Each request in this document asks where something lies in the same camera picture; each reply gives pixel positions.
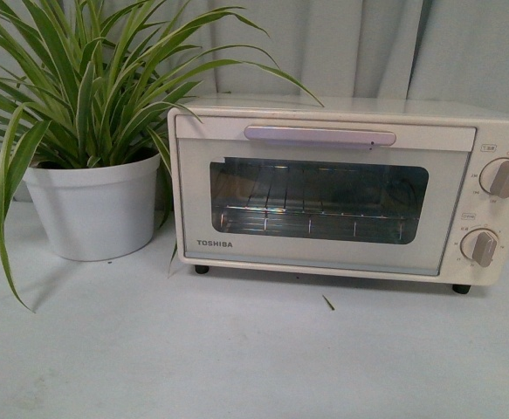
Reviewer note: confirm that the glass oven door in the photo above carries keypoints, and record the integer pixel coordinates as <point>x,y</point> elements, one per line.
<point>430,159</point>

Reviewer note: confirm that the metal wire oven rack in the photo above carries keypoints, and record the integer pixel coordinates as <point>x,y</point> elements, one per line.
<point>342,203</point>

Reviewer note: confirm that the green spider plant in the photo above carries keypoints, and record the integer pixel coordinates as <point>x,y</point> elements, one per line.
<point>92,88</point>

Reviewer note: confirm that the light grey curtain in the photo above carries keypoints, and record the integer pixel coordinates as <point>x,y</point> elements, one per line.
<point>439,50</point>

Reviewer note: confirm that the cream Toshiba toaster oven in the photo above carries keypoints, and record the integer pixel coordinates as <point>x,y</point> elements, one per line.
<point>475,209</point>

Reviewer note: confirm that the upper temperature knob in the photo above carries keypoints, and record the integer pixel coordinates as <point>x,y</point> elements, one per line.
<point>494,178</point>

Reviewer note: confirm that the silver oven door handle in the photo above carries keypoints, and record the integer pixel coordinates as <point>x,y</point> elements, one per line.
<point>316,136</point>

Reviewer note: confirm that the fallen leaf bit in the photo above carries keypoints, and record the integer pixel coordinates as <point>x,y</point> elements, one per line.
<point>329,303</point>

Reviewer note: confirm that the lower timer knob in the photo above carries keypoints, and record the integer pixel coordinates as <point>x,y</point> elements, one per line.
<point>479,246</point>

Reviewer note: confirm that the white plastic plant pot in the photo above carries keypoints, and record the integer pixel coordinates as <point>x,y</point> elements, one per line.
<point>94,214</point>

